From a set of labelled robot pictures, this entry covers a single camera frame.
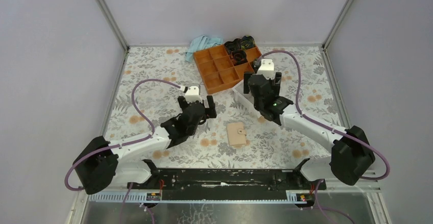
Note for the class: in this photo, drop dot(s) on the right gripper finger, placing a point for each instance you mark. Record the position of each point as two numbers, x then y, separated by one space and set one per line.
277 81
246 88

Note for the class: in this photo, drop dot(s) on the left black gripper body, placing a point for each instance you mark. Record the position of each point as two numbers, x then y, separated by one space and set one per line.
192 132

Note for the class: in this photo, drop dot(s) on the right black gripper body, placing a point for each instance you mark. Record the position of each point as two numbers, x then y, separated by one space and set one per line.
272 87

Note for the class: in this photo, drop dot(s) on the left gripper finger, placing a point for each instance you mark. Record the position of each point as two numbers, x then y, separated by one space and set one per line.
182 102
210 111

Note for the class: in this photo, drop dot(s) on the beige card holder wallet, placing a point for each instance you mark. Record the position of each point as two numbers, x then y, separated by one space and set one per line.
236 134

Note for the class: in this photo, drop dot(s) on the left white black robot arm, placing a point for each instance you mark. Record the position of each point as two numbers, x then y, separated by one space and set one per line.
103 163

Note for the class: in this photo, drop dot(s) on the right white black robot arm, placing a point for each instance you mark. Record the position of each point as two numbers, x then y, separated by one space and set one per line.
349 157

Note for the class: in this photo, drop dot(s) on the white card box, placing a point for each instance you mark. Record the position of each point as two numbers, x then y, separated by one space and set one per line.
246 100

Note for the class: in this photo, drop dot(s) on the dark rolled band middle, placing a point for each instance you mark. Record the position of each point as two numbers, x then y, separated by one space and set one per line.
238 57

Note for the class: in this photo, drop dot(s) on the dark rolled band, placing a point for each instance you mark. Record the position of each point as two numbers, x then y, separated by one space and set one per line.
238 57
232 46

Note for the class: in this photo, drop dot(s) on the orange compartment tray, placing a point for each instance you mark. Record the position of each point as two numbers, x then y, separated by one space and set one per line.
217 68

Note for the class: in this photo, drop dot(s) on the dark rolled band top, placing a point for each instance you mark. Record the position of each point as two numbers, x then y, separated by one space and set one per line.
232 46

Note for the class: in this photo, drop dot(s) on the dark rolled band corner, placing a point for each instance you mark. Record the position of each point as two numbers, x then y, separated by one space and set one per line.
247 42

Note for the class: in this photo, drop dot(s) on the light blue cloth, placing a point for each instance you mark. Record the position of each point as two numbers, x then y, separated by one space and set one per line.
200 43

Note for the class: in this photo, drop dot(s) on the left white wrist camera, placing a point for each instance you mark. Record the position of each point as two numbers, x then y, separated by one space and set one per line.
192 94

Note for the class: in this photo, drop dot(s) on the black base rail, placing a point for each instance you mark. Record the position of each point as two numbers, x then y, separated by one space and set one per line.
189 184

